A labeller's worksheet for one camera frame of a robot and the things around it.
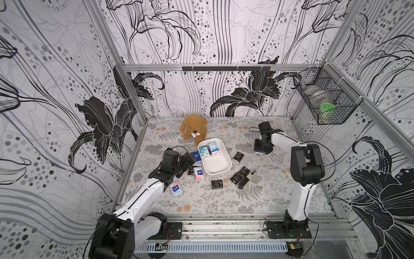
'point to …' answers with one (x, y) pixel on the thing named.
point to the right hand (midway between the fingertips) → (260, 146)
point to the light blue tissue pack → (213, 146)
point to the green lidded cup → (325, 109)
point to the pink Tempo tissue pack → (199, 172)
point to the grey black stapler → (245, 182)
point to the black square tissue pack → (216, 184)
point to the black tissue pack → (191, 171)
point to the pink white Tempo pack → (215, 154)
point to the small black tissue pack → (238, 156)
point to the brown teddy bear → (194, 127)
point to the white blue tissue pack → (177, 189)
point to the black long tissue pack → (237, 176)
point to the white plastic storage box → (215, 165)
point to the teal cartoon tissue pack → (204, 151)
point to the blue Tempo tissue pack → (197, 155)
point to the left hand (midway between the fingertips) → (194, 164)
